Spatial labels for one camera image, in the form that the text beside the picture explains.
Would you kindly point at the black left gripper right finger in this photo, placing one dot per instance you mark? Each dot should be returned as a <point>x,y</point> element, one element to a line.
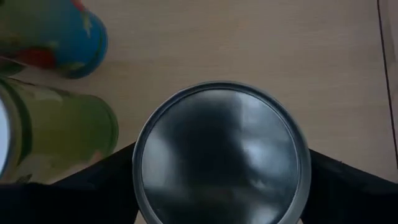
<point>342,196</point>

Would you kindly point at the pears label can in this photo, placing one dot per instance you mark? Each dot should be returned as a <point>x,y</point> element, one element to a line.
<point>220,155</point>

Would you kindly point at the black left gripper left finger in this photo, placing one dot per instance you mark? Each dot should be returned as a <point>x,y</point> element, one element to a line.
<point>102,193</point>

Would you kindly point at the oranges label green can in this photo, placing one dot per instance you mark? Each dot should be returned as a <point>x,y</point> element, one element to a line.
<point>62,130</point>

